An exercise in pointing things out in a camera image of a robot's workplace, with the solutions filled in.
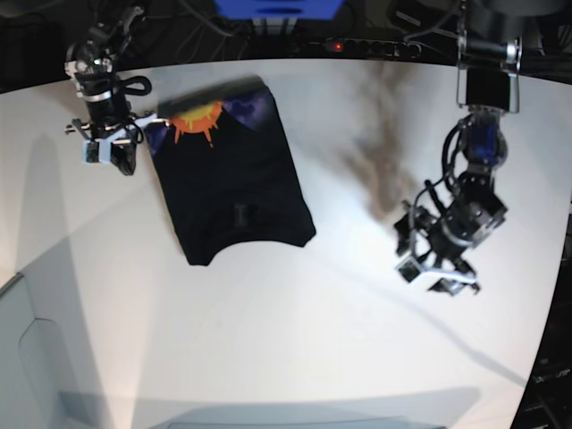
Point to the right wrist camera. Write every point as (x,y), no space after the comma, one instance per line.
(95,152)

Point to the black T-shirt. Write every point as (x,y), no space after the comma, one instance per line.
(226,170)

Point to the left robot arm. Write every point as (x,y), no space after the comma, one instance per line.
(461,210)

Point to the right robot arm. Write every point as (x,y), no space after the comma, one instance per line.
(92,63)

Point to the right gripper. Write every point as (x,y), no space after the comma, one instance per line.
(116,124)

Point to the black power strip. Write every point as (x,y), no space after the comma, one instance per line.
(359,48)

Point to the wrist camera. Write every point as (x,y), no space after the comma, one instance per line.
(409,269)
(95,152)

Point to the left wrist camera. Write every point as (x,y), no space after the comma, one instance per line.
(409,269)

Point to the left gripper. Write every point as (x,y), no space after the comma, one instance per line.
(420,235)

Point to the blue plastic box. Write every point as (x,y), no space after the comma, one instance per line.
(299,9)

